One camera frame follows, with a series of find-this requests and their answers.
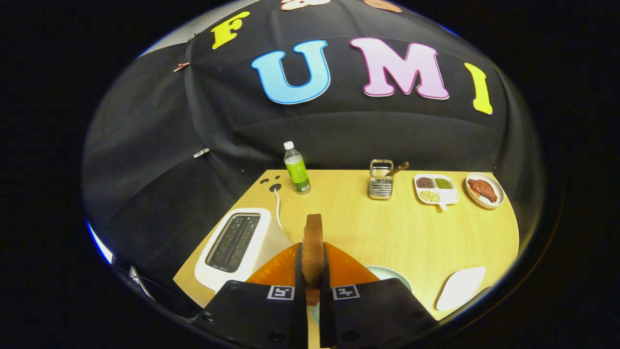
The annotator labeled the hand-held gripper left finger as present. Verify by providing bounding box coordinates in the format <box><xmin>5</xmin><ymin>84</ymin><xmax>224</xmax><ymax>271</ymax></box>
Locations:
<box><xmin>191</xmin><ymin>242</ymin><xmax>308</xmax><ymax>349</ymax></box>

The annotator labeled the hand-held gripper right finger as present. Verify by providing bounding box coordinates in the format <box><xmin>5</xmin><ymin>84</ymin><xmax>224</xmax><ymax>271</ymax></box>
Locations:
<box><xmin>318</xmin><ymin>241</ymin><xmax>439</xmax><ymax>349</ymax></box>

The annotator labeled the toasted bread slice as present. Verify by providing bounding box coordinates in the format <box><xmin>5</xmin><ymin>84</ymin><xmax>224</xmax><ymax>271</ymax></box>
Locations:
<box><xmin>301</xmin><ymin>214</ymin><xmax>325</xmax><ymax>306</ymax></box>

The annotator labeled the pale green round plate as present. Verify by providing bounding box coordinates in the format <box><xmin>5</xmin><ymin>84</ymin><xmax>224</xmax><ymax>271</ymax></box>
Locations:
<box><xmin>310</xmin><ymin>265</ymin><xmax>413</xmax><ymax>324</ymax></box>

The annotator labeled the white toaster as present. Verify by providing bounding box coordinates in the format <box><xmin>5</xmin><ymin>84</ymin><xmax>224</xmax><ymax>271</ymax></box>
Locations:
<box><xmin>194</xmin><ymin>208</ymin><xmax>294</xmax><ymax>293</ymax></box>

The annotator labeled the white rectangular plate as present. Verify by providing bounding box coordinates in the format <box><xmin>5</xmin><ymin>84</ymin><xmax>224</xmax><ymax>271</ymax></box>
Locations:
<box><xmin>435</xmin><ymin>266</ymin><xmax>486</xmax><ymax>311</ymax></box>

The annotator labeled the green drink bottle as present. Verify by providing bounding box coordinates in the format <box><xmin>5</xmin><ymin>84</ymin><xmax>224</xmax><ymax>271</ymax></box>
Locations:
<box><xmin>283</xmin><ymin>141</ymin><xmax>311</xmax><ymax>195</ymax></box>

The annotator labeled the white divided bean dish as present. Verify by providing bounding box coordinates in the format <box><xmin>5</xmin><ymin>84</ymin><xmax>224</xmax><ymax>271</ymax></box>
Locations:
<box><xmin>414</xmin><ymin>174</ymin><xmax>460</xmax><ymax>210</ymax></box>

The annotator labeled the black backdrop cloth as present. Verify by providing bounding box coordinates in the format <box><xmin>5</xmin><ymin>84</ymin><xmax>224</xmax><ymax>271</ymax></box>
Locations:
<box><xmin>82</xmin><ymin>0</ymin><xmax>545</xmax><ymax>291</ymax></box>

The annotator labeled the round white meat plate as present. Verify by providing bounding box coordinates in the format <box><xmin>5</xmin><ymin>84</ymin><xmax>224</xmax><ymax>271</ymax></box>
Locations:
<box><xmin>465</xmin><ymin>172</ymin><xmax>505</xmax><ymax>209</ymax></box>

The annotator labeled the red meat slice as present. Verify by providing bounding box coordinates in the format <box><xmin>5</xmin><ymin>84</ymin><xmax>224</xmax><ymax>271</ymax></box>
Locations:
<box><xmin>468</xmin><ymin>179</ymin><xmax>498</xmax><ymax>203</ymax></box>

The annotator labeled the white toaster cable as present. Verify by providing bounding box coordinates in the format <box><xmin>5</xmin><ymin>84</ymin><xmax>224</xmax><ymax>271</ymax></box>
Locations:
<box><xmin>274</xmin><ymin>187</ymin><xmax>284</xmax><ymax>231</ymax></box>

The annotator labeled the metal wire utensil holder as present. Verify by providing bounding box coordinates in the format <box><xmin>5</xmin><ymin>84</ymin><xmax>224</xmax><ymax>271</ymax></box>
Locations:
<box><xmin>369</xmin><ymin>159</ymin><xmax>395</xmax><ymax>200</ymax></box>

